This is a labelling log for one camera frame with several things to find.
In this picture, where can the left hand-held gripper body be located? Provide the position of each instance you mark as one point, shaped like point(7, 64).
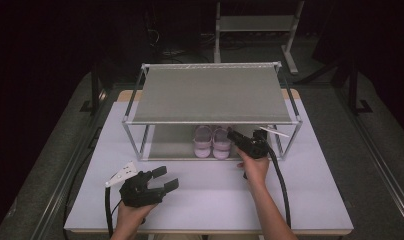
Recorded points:
point(140, 195)

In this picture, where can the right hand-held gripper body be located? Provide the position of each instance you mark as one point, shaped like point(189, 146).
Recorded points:
point(255, 148)

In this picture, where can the pink child sandal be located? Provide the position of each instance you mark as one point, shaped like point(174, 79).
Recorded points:
point(221, 145)
point(202, 143)

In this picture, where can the grey two-tier shoe rack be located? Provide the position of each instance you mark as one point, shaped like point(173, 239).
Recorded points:
point(211, 96)

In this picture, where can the person's right hand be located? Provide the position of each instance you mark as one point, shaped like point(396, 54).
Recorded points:
point(256, 171)

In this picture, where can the person's left hand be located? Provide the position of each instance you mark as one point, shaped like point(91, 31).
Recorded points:
point(130, 220)

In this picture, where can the white table cover sheet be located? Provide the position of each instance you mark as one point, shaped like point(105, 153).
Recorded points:
point(206, 203)

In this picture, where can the black metal stand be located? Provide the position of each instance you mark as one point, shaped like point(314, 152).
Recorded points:
point(95, 90)
point(354, 93)

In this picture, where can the white metal shelf stand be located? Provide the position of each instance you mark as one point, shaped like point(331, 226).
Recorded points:
point(256, 23)

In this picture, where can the metal floor rail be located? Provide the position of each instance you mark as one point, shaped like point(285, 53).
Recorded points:
point(380, 156)
point(65, 186)

